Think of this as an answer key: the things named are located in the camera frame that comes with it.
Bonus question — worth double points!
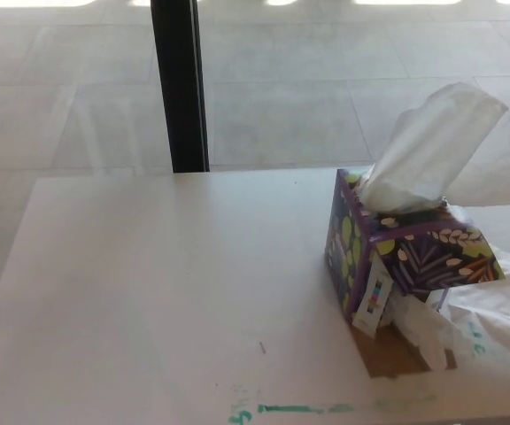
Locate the black window frame post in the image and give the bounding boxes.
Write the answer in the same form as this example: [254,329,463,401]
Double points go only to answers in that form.
[149,0,212,173]

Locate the smooth white tissue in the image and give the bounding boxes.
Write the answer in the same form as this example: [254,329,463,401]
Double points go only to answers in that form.
[359,82,510,213]

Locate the white tissues bunch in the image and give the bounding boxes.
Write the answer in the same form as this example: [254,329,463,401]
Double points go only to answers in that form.
[385,291,449,371]

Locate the purple floral tissue box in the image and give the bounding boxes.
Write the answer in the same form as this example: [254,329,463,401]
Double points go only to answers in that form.
[324,167,507,379]

